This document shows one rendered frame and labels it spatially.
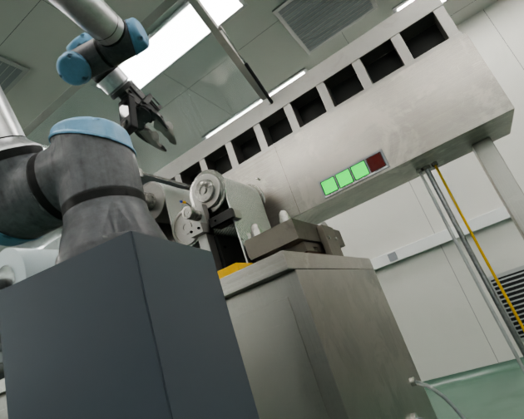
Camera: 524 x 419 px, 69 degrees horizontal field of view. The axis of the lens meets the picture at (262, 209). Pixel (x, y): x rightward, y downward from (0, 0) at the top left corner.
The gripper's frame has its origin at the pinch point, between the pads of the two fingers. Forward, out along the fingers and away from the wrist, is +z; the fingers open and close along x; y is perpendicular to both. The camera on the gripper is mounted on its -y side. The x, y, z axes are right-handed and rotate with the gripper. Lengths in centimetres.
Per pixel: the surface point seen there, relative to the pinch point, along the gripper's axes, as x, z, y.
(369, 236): 15, 216, 181
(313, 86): -37, 24, 48
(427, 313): -3, 268, 120
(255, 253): -10.3, 34.1, -21.1
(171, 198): 19.4, 18.2, 9.4
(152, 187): 24.1, 11.8, 12.1
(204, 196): 2.2, 19.7, -1.0
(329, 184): -28, 48, 18
